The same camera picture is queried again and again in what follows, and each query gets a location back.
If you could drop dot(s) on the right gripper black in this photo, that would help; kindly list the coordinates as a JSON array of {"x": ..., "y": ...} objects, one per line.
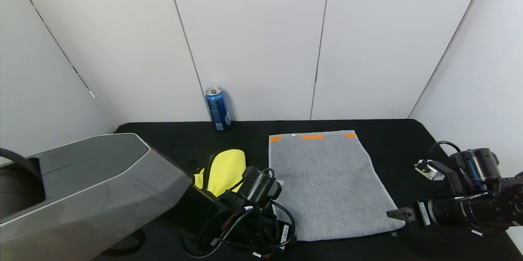
[{"x": 422, "y": 213}]

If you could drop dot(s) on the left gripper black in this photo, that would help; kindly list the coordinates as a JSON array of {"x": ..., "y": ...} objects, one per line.
[{"x": 284, "y": 229}]

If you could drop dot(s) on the grey towel with orange marks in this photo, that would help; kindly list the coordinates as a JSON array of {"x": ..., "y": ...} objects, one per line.
[{"x": 331, "y": 187}]

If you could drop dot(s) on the yellow microfibre towel black edge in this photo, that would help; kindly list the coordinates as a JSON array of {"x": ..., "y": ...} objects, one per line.
[{"x": 224, "y": 171}]

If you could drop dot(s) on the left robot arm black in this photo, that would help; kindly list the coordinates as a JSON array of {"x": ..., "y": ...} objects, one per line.
[{"x": 94, "y": 187}]

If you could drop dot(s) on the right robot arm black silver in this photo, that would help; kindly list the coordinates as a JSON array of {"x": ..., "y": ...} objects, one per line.
[{"x": 486, "y": 204}]

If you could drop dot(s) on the blue soda can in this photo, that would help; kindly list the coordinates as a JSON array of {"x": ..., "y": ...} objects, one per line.
[{"x": 219, "y": 110}]

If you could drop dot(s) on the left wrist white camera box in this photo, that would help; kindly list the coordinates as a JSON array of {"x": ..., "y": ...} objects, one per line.
[{"x": 280, "y": 184}]

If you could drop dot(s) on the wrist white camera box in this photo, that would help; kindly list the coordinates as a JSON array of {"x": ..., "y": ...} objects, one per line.
[
  {"x": 429, "y": 170},
  {"x": 280, "y": 184}
]

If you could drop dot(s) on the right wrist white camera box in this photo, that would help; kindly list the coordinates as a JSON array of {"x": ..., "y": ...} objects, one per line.
[{"x": 429, "y": 170}]

